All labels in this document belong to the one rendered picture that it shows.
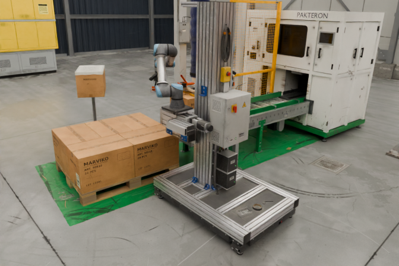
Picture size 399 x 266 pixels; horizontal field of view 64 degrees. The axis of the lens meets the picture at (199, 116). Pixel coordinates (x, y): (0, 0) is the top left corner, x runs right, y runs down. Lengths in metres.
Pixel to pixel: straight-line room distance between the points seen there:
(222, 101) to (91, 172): 1.56
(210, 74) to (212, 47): 0.24
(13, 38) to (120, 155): 7.38
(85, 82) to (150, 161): 1.99
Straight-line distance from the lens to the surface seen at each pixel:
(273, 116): 4.78
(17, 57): 10.59
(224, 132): 2.90
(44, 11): 10.69
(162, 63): 3.19
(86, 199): 3.64
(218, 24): 2.89
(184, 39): 4.99
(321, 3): 12.67
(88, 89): 5.27
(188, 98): 3.83
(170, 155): 3.91
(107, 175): 3.61
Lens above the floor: 1.97
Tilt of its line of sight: 19 degrees down
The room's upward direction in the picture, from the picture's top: 1 degrees clockwise
